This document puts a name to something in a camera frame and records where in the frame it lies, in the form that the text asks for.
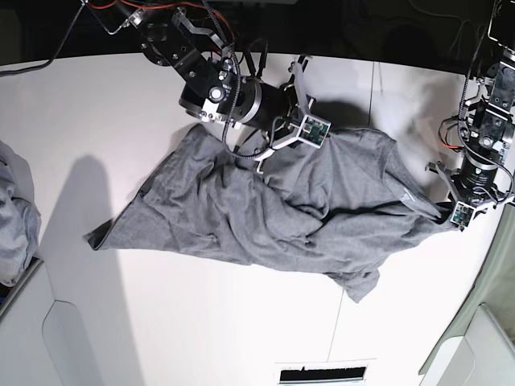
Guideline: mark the white bin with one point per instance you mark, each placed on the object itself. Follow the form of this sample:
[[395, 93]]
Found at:
[[43, 340], [484, 355]]

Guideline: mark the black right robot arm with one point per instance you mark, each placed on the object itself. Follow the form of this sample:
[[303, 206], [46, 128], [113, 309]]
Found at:
[[198, 44]]

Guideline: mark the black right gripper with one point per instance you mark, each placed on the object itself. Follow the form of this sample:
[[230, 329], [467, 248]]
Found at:
[[259, 103]]

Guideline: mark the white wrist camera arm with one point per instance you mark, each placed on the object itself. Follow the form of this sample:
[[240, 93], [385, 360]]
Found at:
[[300, 124], [468, 203]]

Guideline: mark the white bin left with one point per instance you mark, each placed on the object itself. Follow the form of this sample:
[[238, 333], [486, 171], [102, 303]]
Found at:
[[43, 340]]

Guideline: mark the pile of grey clothes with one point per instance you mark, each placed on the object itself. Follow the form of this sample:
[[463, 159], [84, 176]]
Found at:
[[20, 218]]

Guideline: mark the white bin right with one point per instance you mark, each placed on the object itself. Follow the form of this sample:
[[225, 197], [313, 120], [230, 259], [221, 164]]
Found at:
[[484, 355]]

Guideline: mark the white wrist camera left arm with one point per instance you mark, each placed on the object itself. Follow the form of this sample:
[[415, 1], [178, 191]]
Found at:
[[468, 203]]

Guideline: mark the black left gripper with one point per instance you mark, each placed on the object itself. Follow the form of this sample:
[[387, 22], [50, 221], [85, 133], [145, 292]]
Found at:
[[473, 173]]

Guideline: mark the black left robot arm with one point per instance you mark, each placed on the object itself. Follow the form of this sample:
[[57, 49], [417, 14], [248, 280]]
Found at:
[[483, 129]]

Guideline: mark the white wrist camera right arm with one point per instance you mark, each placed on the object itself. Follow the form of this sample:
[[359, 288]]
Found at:
[[300, 124]]

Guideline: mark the grey t-shirt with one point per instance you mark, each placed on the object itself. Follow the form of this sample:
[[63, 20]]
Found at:
[[340, 211]]

